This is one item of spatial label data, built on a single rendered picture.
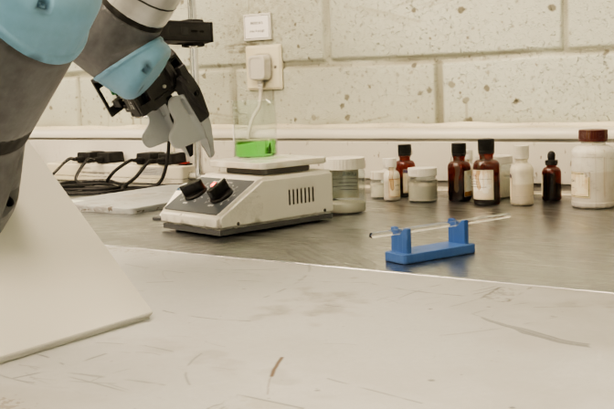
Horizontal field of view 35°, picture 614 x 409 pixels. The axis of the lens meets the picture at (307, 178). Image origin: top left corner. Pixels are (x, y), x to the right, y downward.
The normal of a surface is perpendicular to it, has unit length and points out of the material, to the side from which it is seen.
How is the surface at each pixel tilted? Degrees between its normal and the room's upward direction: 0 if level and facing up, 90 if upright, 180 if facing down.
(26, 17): 126
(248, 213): 90
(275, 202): 90
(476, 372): 0
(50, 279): 44
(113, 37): 114
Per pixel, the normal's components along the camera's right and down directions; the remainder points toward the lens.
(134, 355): -0.04, -0.99
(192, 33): 0.65, 0.00
